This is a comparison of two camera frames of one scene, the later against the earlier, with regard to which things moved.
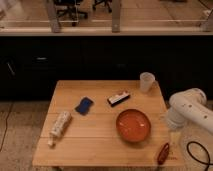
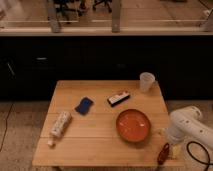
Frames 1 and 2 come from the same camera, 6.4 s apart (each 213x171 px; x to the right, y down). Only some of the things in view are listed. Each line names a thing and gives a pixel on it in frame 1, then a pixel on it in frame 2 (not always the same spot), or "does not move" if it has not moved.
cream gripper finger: x=175 y=137 -> x=176 y=150
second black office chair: x=99 y=2 does not move
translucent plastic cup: x=147 y=80 does not move
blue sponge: x=84 y=105 does not move
